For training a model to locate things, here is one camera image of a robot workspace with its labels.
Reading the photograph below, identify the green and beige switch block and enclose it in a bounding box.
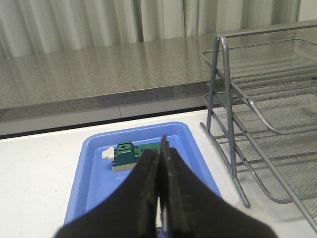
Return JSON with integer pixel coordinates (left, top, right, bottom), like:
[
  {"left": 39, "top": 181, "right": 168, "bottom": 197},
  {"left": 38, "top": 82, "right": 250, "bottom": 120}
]
[{"left": 102, "top": 141, "right": 160, "bottom": 172}]

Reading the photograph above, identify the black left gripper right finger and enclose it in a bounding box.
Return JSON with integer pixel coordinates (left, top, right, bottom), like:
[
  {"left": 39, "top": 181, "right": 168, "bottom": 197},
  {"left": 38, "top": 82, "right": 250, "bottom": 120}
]
[{"left": 159, "top": 136, "right": 277, "bottom": 238}]

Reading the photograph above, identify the silver metal rack frame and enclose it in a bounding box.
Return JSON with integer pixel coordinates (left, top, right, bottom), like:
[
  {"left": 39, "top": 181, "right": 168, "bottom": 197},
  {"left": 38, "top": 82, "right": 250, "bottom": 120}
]
[{"left": 201, "top": 21, "right": 317, "bottom": 229}]

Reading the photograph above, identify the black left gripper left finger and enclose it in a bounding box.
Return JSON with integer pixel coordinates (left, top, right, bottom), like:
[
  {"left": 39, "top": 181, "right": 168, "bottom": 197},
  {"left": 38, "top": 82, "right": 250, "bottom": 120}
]
[{"left": 55, "top": 149, "right": 159, "bottom": 238}]

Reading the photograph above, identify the blue plastic tray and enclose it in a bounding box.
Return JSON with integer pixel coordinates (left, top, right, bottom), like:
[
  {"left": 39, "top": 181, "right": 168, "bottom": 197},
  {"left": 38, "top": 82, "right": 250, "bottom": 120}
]
[{"left": 64, "top": 121, "right": 221, "bottom": 225}]

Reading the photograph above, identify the silver mesh tray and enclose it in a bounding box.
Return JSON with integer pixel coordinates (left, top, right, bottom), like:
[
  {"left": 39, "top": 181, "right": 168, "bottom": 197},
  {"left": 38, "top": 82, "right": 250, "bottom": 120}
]
[
  {"left": 202, "top": 39, "right": 317, "bottom": 136},
  {"left": 202, "top": 77, "right": 317, "bottom": 215}
]

